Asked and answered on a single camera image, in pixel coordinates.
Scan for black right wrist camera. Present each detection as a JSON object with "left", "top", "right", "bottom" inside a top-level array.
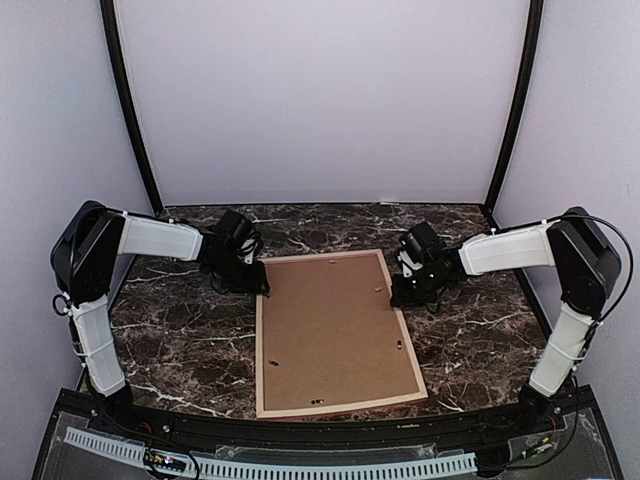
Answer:
[{"left": 398, "top": 222, "right": 446, "bottom": 271}]

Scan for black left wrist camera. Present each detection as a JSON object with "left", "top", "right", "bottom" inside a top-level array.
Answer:
[{"left": 214, "top": 210, "right": 264, "bottom": 264}]

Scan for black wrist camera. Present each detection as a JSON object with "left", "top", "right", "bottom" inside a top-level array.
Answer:
[
  {"left": 398, "top": 222, "right": 446, "bottom": 271},
  {"left": 214, "top": 210, "right": 264, "bottom": 264}
]

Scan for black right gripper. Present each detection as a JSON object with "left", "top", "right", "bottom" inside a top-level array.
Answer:
[{"left": 391, "top": 265, "right": 450, "bottom": 308}]

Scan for small circuit board with leds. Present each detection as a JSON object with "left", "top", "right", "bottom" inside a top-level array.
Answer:
[{"left": 143, "top": 449, "right": 187, "bottom": 473}]

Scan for right connector board with wires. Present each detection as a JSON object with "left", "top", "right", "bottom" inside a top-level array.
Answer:
[{"left": 519, "top": 436, "right": 553, "bottom": 459}]

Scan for white slotted cable duct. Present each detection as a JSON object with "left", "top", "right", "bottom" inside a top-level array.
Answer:
[{"left": 63, "top": 427, "right": 477, "bottom": 479}]

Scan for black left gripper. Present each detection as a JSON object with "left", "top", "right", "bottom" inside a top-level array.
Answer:
[{"left": 210, "top": 252, "right": 270, "bottom": 295}]

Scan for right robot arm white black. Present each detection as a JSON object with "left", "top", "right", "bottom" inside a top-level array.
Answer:
[{"left": 391, "top": 207, "right": 635, "bottom": 434}]

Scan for black enclosure post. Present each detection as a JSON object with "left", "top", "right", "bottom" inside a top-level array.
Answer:
[
  {"left": 99, "top": 0, "right": 164, "bottom": 216},
  {"left": 482, "top": 0, "right": 544, "bottom": 219}
]

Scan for light wooden picture frame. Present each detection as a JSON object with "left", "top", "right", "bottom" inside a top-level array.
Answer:
[{"left": 253, "top": 248, "right": 429, "bottom": 420}]

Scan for black right enclosure post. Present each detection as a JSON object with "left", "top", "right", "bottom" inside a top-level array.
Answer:
[{"left": 482, "top": 0, "right": 544, "bottom": 219}]

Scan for brown cardboard backing board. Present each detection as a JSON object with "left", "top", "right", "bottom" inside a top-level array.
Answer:
[{"left": 262, "top": 253, "right": 421, "bottom": 412}]

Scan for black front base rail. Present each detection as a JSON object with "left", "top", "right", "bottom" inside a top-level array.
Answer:
[{"left": 59, "top": 388, "right": 596, "bottom": 454}]

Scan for black left enclosure post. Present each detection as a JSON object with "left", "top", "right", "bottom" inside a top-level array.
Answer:
[{"left": 99, "top": 0, "right": 164, "bottom": 216}]

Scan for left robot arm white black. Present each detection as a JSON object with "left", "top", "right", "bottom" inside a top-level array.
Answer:
[{"left": 50, "top": 201, "right": 270, "bottom": 397}]

